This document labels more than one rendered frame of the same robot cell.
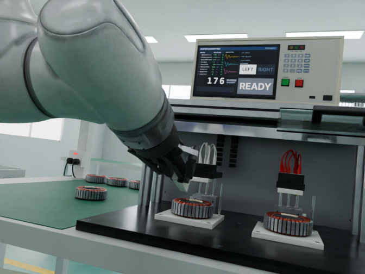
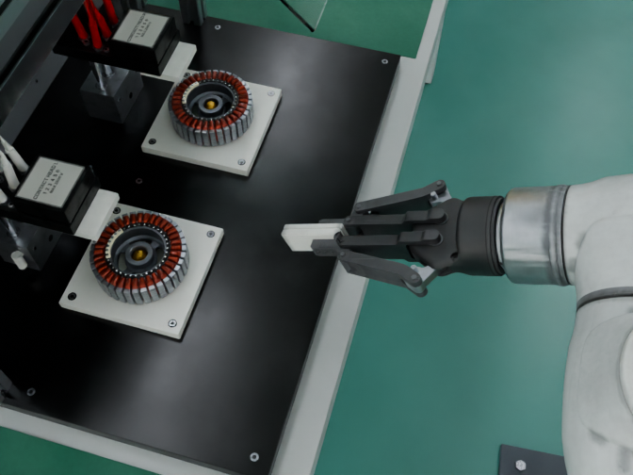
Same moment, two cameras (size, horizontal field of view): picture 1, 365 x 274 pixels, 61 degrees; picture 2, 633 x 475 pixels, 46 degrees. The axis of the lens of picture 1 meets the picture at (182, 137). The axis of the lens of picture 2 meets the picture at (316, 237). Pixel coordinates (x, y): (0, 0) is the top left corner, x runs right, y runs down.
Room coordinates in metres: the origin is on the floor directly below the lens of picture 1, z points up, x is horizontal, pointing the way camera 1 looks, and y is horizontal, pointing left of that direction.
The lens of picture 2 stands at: (0.66, 0.41, 1.56)
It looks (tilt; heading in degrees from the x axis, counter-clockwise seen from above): 58 degrees down; 267
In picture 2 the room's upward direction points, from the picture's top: straight up
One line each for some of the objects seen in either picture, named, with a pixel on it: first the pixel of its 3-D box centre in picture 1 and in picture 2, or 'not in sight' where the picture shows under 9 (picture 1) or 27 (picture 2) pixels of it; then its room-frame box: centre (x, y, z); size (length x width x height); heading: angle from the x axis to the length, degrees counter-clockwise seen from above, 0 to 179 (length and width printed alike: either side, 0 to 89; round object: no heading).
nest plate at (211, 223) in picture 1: (191, 217); (144, 267); (0.84, -0.05, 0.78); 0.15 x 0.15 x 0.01; 71
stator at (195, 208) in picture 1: (192, 207); (139, 256); (0.84, -0.05, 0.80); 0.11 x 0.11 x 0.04
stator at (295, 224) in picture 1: (287, 223); (211, 107); (0.76, -0.28, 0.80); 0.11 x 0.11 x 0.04
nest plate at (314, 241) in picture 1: (286, 234); (213, 120); (0.76, -0.28, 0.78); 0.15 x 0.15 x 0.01; 71
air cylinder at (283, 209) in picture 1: (287, 216); (112, 87); (0.90, -0.32, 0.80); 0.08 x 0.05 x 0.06; 71
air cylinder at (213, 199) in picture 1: (205, 203); (29, 229); (0.98, -0.09, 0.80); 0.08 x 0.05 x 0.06; 71
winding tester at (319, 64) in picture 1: (265, 86); not in sight; (1.10, -0.28, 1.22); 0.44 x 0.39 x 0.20; 71
